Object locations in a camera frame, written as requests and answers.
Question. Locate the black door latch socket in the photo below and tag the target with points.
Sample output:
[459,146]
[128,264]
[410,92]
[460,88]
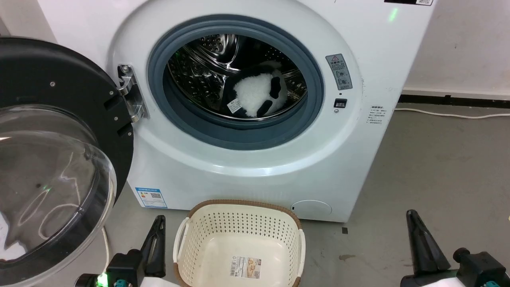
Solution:
[340,103]

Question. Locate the black white panda plush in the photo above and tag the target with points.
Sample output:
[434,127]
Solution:
[255,93]

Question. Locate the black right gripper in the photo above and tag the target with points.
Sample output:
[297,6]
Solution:
[484,269]

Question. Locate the small printed text sticker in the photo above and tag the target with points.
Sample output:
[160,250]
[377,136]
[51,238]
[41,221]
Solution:
[375,114]

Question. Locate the paper basket label sticker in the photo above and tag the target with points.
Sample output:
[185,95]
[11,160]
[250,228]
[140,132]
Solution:
[245,267]

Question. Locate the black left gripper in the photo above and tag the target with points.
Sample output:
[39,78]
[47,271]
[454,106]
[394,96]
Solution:
[125,269]

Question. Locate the black washer control panel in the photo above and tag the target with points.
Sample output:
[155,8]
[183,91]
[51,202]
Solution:
[402,1]

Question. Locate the stainless steel washer drum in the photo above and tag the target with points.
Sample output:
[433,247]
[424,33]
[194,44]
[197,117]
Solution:
[199,71]

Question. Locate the chrome door hinge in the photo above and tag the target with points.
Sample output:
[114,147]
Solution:
[133,95]

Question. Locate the blue energy label sticker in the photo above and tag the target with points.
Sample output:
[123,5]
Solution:
[151,197]

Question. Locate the black glass washing machine door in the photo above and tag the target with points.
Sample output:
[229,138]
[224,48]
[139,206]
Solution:
[48,71]

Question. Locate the grey warning sticker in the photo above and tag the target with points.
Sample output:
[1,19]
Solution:
[339,71]

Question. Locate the round white filter cover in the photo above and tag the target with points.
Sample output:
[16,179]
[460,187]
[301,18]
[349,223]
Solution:
[311,209]

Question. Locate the black baseboard strip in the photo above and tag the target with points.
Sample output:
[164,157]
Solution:
[454,101]

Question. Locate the grey rubber door gasket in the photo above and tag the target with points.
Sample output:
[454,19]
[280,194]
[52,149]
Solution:
[239,135]

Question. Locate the cream plastic laundry basket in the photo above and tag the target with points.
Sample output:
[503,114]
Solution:
[239,235]

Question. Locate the white front-load washing machine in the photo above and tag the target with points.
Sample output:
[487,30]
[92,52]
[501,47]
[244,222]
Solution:
[259,179]

